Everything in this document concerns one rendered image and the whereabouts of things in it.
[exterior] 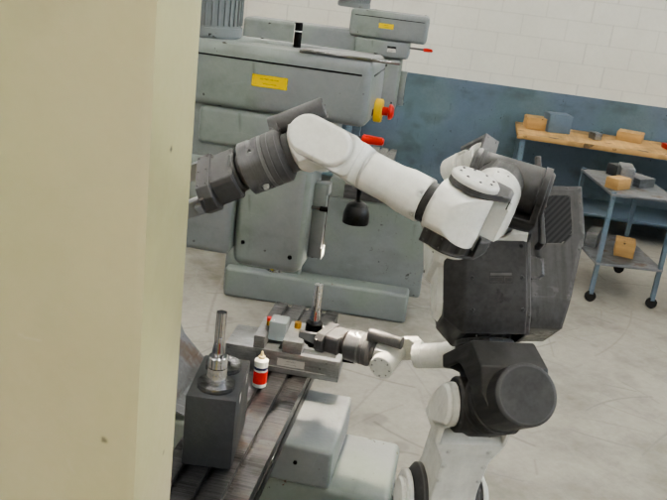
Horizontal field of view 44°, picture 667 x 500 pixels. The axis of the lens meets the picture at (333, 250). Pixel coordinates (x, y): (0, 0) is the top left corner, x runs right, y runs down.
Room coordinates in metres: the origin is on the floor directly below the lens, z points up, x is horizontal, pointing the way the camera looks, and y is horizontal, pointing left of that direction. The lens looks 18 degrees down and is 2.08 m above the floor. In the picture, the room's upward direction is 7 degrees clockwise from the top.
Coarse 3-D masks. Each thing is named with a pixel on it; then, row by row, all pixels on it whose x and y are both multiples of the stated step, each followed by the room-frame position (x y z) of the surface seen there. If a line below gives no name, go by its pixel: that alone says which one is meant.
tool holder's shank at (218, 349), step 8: (216, 312) 1.77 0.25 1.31; (224, 312) 1.77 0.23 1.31; (216, 320) 1.77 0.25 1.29; (224, 320) 1.77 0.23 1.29; (216, 328) 1.76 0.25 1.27; (224, 328) 1.77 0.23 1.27; (216, 336) 1.76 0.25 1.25; (224, 336) 1.77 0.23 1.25; (216, 344) 1.76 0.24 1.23; (224, 344) 1.77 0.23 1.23; (216, 352) 1.76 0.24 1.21; (224, 352) 1.77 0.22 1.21
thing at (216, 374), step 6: (210, 366) 1.75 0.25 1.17; (216, 366) 1.75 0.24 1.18; (222, 366) 1.76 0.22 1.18; (210, 372) 1.75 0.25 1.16; (216, 372) 1.75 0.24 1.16; (222, 372) 1.76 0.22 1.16; (210, 378) 1.75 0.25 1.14; (216, 378) 1.75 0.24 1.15; (222, 378) 1.76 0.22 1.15; (210, 384) 1.75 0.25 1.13; (216, 384) 1.75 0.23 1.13; (222, 384) 1.76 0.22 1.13
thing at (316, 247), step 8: (320, 184) 2.14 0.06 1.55; (328, 184) 2.14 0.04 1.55; (320, 192) 2.14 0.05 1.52; (328, 192) 2.13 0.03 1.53; (320, 200) 2.14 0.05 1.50; (328, 200) 2.15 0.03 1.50; (312, 216) 2.14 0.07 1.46; (320, 216) 2.14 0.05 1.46; (312, 224) 2.14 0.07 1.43; (320, 224) 2.14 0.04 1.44; (312, 232) 2.14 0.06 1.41; (320, 232) 2.14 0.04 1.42; (312, 240) 2.14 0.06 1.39; (320, 240) 2.14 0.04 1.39; (312, 248) 2.14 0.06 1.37; (320, 248) 2.14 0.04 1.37; (312, 256) 2.14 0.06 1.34; (320, 256) 2.13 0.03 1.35
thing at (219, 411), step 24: (240, 360) 1.92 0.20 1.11; (192, 384) 1.77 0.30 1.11; (240, 384) 1.80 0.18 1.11; (192, 408) 1.71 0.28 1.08; (216, 408) 1.71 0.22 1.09; (240, 408) 1.81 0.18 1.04; (192, 432) 1.71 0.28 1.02; (216, 432) 1.71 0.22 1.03; (240, 432) 1.85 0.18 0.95; (192, 456) 1.71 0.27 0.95; (216, 456) 1.71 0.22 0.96
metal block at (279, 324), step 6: (276, 318) 2.32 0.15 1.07; (282, 318) 2.32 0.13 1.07; (288, 318) 2.33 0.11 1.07; (270, 324) 2.29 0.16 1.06; (276, 324) 2.29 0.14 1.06; (282, 324) 2.29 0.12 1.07; (288, 324) 2.32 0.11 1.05; (270, 330) 2.29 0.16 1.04; (276, 330) 2.29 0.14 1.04; (282, 330) 2.29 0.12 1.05; (270, 336) 2.29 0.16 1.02; (276, 336) 2.29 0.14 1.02; (282, 336) 2.29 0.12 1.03
